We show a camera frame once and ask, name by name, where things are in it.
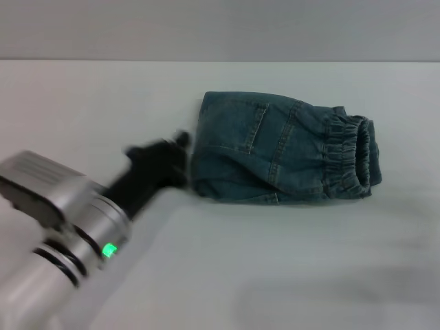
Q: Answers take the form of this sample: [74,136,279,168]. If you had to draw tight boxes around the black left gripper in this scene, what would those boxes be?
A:
[106,130,192,221]

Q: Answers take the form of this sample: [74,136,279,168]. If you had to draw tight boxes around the blue denim shorts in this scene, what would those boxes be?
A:
[190,91,383,206]

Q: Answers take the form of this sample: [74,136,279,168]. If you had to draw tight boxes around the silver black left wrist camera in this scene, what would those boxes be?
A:
[0,150,104,228]

